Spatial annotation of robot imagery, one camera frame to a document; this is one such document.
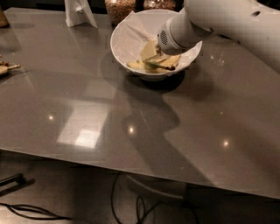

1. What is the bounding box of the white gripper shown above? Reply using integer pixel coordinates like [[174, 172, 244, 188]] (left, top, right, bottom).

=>
[[140, 19, 190, 62]]

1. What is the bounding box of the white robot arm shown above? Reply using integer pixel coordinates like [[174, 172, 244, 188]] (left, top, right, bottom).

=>
[[156, 0, 280, 73]]

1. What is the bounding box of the small yellow banana bottom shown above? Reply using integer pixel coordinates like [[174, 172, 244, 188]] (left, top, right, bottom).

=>
[[151, 68, 172, 74]]

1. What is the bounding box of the small yellow banana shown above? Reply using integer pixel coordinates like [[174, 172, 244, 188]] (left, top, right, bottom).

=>
[[151, 68, 172, 74], [127, 61, 144, 70]]

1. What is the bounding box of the small yellow banana left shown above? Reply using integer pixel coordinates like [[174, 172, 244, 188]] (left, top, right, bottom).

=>
[[127, 61, 144, 70]]

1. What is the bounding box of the white ceramic bowl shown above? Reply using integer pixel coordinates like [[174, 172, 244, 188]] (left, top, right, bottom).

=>
[[110, 10, 202, 81]]

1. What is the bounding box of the white paper napkin in bowl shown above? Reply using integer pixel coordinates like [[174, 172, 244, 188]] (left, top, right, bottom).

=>
[[110, 10, 158, 66]]

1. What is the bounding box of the banana at left edge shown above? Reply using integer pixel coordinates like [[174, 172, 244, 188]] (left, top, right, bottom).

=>
[[0, 55, 21, 77]]

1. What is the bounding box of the glass jar of grains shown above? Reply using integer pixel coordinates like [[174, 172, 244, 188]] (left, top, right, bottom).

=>
[[143, 0, 176, 11], [105, 0, 136, 26]]

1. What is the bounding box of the glass jar of grains left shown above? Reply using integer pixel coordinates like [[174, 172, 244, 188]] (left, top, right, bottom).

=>
[[105, 0, 136, 26]]

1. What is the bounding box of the white folded paper stand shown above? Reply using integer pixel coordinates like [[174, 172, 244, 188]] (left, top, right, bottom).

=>
[[64, 0, 97, 27]]

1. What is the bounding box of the round table base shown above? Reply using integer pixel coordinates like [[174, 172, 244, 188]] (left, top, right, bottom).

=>
[[126, 174, 186, 202]]

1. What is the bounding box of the brown object top left corner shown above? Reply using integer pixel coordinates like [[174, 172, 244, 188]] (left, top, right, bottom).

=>
[[0, 6, 10, 28]]

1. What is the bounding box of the black bar on floor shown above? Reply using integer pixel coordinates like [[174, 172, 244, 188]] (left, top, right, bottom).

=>
[[0, 173, 35, 197]]

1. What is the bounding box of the black cable under table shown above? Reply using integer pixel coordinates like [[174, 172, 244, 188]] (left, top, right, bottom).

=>
[[109, 172, 200, 224]]

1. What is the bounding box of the black cable left floor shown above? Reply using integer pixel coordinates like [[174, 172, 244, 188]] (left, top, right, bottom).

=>
[[0, 202, 73, 221]]

